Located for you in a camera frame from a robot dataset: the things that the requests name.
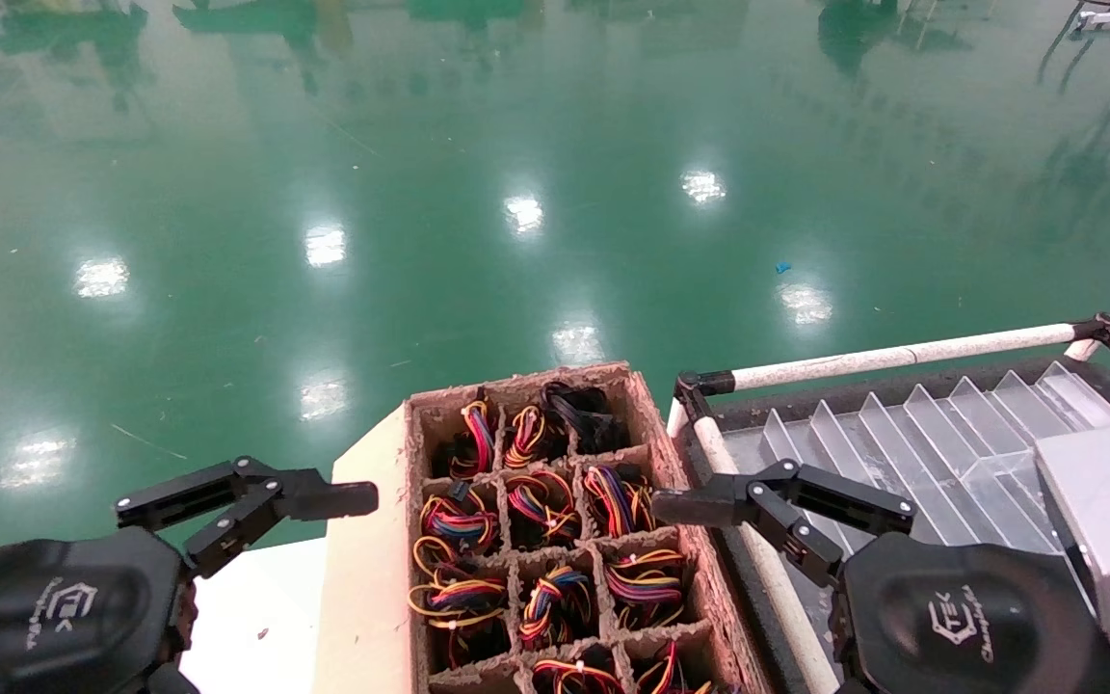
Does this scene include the power supply with black cables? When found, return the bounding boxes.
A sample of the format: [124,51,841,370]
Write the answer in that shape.
[541,381,628,454]

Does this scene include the grey power supply coloured cables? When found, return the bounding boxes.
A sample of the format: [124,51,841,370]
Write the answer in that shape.
[634,638,715,694]

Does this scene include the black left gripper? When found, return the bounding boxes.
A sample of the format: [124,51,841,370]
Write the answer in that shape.
[0,457,379,694]

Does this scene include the beige cardboard sheet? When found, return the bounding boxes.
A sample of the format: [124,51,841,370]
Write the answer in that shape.
[312,403,416,694]

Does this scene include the power supply with coloured cables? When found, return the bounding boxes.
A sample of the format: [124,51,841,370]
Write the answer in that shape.
[444,397,500,481]
[505,467,583,550]
[603,547,689,632]
[516,564,599,649]
[502,403,566,470]
[528,646,625,694]
[582,463,660,539]
[408,535,510,666]
[418,480,503,550]

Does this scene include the black pipe corner connector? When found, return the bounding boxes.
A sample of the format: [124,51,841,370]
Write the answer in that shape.
[1073,312,1110,362]
[674,371,737,425]

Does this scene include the clear plastic divider tray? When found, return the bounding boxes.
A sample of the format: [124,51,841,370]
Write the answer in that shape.
[757,361,1110,579]

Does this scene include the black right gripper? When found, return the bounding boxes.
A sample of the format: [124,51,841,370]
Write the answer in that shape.
[651,459,1110,694]

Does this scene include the brown pulp divider box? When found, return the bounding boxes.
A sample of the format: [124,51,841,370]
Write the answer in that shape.
[406,361,773,694]

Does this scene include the long white frame pipe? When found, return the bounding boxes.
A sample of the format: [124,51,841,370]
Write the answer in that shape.
[709,323,1086,391]

